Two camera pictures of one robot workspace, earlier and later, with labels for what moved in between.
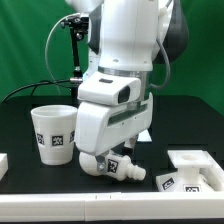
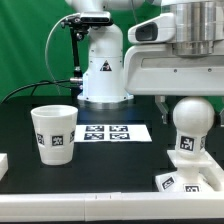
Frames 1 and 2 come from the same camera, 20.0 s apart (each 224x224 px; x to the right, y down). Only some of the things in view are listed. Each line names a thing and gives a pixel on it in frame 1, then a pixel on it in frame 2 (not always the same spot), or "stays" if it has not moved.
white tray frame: [113, 207] stays
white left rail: [4, 164] stays
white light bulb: [117, 166] to [192, 118]
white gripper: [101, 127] to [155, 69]
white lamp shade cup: [55, 127] stays
